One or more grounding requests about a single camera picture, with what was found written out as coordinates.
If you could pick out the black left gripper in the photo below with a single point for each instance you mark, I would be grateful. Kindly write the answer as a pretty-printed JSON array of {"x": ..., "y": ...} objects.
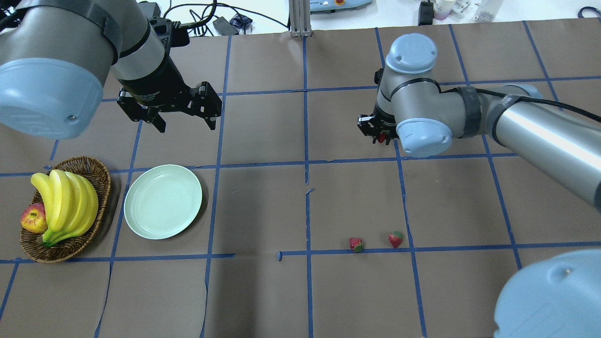
[{"x": 155, "y": 84}]

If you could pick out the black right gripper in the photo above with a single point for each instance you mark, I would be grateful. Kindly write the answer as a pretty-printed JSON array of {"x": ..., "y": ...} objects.
[{"x": 374, "y": 126}]

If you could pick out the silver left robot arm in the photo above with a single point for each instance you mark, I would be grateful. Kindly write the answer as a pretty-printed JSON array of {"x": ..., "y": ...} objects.
[{"x": 57, "y": 54}]

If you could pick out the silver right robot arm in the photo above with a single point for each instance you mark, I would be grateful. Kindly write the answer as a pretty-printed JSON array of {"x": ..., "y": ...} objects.
[{"x": 555, "y": 298}]

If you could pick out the pale green round plate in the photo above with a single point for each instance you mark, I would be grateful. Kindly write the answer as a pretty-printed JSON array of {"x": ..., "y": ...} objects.
[{"x": 163, "y": 202}]

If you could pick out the brown wicker basket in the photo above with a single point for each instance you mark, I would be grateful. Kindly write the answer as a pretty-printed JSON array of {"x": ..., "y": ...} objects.
[{"x": 99, "y": 176}]

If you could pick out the yellow banana bunch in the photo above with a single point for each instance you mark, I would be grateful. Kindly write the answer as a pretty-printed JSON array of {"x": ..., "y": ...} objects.
[{"x": 71, "y": 204}]

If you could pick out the red yellow apple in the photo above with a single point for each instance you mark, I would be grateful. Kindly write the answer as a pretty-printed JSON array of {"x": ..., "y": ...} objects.
[{"x": 33, "y": 218}]

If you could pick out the aluminium frame post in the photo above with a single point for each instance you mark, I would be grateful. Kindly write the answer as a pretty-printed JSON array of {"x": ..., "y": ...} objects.
[{"x": 299, "y": 15}]

